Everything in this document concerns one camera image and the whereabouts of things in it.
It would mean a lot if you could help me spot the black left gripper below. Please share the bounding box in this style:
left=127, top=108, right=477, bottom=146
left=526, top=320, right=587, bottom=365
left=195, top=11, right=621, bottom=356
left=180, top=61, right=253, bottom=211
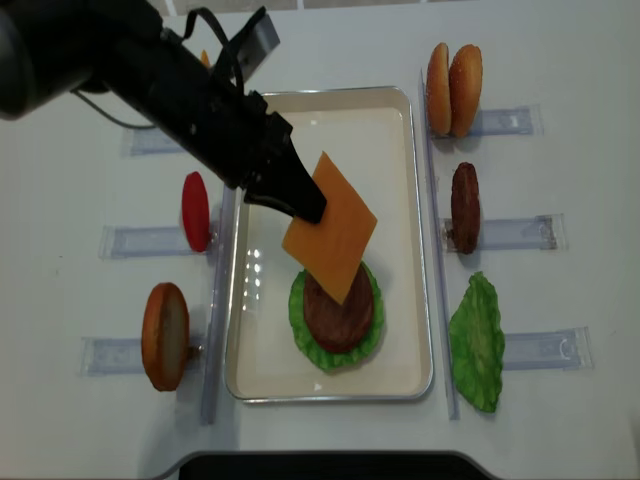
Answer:
left=199, top=89, right=327, bottom=224

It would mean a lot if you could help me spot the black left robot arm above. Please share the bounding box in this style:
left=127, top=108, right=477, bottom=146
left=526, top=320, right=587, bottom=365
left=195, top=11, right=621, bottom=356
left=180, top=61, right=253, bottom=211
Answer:
left=1, top=1, right=327, bottom=223

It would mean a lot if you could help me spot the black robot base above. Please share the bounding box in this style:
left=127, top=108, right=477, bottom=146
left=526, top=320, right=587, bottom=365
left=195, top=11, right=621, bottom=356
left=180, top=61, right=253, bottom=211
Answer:
left=179, top=452, right=491, bottom=479

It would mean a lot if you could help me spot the red tomato slice on rack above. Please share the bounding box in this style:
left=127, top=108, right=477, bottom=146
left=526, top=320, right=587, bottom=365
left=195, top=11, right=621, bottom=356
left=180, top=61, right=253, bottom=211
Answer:
left=181, top=172, right=211, bottom=252

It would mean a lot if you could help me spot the meat patty on tray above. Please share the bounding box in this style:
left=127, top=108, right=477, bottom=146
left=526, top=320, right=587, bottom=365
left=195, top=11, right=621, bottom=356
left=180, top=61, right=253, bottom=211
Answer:
left=303, top=265, right=374, bottom=353

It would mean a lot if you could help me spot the meat patty on rack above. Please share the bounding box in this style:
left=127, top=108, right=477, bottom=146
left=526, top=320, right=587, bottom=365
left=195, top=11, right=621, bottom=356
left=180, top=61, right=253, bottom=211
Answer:
left=451, top=162, right=481, bottom=254

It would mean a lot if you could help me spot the green lettuce leaf on tray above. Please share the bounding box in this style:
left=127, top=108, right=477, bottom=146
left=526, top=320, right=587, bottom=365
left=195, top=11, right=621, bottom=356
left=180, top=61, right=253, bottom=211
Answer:
left=288, top=262, right=385, bottom=372

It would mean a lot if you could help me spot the green lettuce leaf on rack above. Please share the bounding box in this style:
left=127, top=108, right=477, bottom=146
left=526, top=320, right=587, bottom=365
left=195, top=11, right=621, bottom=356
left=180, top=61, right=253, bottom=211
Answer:
left=449, top=271, right=506, bottom=414

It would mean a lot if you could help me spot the white metal tray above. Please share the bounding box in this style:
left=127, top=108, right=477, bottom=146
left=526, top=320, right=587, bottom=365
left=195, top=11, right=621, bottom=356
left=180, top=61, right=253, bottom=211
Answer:
left=224, top=87, right=433, bottom=403

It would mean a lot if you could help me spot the sesame bun top outer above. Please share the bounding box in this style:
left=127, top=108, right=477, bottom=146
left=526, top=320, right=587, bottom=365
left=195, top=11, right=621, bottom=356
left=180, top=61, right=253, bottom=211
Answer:
left=426, top=42, right=452, bottom=136

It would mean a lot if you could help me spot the sesame bun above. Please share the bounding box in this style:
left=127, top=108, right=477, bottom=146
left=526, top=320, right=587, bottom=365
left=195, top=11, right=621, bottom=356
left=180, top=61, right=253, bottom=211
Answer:
left=426, top=42, right=452, bottom=136
left=449, top=44, right=483, bottom=138

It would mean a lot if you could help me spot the bun bottom slice on rack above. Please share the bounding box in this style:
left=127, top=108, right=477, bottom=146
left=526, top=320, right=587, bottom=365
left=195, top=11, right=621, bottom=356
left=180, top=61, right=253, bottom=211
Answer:
left=141, top=282, right=190, bottom=392

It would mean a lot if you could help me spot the sesame bun top inner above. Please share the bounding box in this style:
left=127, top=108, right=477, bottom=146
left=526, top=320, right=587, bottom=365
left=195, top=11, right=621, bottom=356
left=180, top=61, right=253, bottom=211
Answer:
left=449, top=44, right=483, bottom=138

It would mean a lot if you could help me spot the clear acrylic left rack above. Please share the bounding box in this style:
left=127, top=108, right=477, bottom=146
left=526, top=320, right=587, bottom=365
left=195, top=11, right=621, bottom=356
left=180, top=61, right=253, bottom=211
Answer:
left=80, top=127, right=236, bottom=426

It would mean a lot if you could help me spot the clear acrylic rack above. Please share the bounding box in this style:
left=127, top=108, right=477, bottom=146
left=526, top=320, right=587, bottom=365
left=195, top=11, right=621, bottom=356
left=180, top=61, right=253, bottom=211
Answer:
left=80, top=127, right=236, bottom=426
left=420, top=72, right=593, bottom=420

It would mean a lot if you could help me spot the clear acrylic right rack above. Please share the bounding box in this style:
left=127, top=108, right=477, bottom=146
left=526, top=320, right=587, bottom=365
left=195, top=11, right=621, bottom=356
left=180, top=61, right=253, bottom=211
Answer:
left=420, top=72, right=593, bottom=420

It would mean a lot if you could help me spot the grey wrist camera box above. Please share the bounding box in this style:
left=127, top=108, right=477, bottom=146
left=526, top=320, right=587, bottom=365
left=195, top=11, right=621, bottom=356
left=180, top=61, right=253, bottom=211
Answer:
left=237, top=13, right=280, bottom=81

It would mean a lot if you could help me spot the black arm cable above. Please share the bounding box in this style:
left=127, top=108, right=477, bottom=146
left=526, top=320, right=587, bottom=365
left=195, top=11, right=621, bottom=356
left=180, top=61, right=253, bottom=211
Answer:
left=72, top=87, right=156, bottom=131

